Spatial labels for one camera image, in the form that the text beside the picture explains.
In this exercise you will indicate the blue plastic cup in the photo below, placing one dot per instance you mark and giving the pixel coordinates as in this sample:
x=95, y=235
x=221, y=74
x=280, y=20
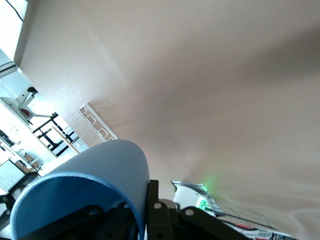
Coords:
x=100, y=165

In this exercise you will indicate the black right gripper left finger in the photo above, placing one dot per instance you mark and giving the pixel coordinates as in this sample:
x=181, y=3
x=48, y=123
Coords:
x=82, y=225

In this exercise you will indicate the black metal frame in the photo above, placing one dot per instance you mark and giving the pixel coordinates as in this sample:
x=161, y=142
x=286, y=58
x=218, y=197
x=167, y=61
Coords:
x=47, y=136

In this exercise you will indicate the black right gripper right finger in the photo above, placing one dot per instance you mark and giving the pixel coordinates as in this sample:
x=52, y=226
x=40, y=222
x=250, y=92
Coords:
x=160, y=225

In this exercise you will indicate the white stand with red part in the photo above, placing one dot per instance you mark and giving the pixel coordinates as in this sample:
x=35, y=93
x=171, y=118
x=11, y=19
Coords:
x=23, y=100

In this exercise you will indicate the brown table cover sheet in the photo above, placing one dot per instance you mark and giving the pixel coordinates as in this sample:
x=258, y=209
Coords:
x=200, y=87

